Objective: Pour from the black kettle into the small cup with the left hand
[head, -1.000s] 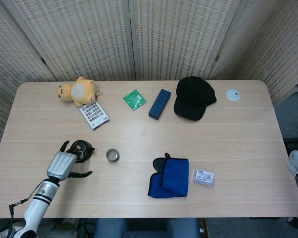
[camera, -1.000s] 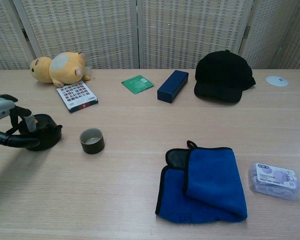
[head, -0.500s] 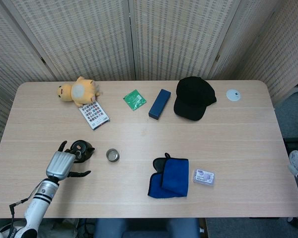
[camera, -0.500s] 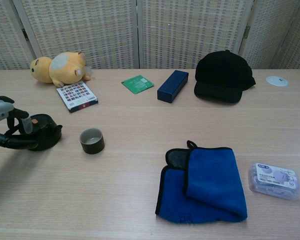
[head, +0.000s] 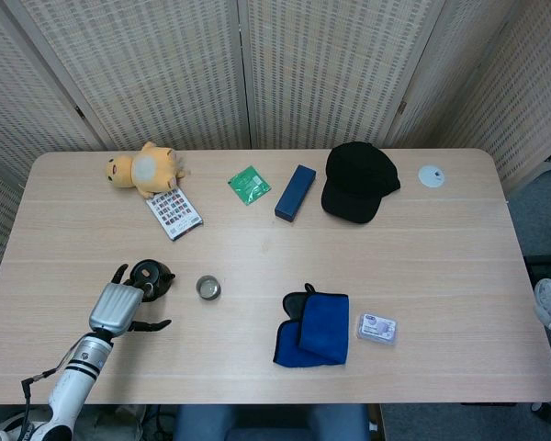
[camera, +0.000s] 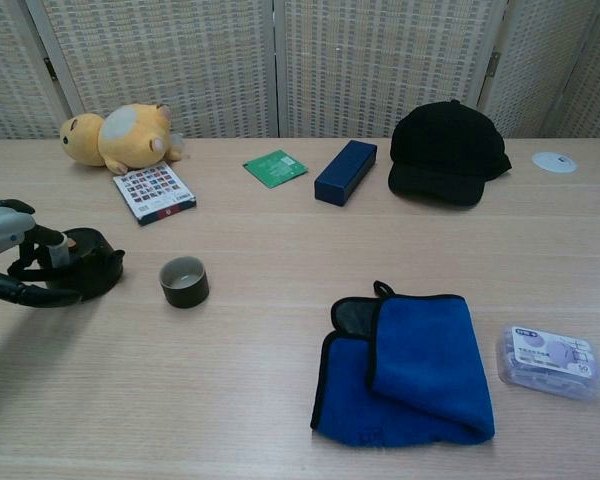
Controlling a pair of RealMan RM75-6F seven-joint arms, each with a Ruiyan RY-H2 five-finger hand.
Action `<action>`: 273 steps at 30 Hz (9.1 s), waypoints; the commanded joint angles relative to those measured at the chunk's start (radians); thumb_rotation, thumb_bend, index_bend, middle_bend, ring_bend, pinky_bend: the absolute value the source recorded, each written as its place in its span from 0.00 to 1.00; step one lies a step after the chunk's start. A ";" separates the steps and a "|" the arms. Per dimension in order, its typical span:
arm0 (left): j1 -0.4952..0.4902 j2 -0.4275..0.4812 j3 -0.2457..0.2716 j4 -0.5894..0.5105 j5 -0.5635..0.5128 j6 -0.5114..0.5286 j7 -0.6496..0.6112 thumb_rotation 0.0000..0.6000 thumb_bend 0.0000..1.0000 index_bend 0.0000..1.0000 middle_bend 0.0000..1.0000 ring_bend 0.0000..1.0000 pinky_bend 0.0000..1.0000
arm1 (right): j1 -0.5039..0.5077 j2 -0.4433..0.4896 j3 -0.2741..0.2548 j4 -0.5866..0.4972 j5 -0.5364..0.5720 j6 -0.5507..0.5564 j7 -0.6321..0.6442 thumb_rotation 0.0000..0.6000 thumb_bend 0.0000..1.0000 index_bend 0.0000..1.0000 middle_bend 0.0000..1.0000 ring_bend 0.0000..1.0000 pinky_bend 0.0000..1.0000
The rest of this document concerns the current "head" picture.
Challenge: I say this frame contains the clear plastic floss box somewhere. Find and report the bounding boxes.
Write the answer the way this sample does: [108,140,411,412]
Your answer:
[355,312,399,346]

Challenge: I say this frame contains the blue folded towel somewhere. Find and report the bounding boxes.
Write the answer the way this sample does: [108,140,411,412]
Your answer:
[272,283,351,369]

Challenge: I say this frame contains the yellow plush toy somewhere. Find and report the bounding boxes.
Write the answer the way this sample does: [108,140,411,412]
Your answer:
[104,141,192,199]

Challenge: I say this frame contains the black baseball cap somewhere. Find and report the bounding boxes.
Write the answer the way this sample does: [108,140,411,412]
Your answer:
[320,141,401,225]

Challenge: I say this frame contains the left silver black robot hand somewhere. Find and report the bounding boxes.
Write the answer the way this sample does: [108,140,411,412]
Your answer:
[87,263,173,341]

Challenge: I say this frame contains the green foil packet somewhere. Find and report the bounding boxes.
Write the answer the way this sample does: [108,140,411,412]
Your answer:
[227,164,272,207]

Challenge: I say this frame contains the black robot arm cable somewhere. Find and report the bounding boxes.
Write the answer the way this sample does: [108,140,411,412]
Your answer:
[20,342,91,441]

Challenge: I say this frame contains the patterned card box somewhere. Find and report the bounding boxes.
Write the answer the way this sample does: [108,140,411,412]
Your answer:
[145,186,206,242]

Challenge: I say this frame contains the small black kettle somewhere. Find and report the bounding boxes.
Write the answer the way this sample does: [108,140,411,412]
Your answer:
[127,258,177,303]

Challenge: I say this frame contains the dark blue rectangular box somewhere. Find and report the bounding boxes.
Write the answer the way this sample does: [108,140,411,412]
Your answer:
[274,164,317,223]

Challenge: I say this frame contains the woven folding screen panel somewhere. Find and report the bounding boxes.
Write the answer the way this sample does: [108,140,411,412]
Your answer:
[236,0,446,151]
[385,0,524,151]
[2,0,252,152]
[433,0,551,194]
[0,0,109,318]

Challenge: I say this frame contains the white round cable grommet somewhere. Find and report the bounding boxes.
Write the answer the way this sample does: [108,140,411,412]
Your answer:
[417,164,446,188]

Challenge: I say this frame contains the black floor frame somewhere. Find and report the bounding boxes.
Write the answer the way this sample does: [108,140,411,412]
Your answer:
[524,254,551,277]

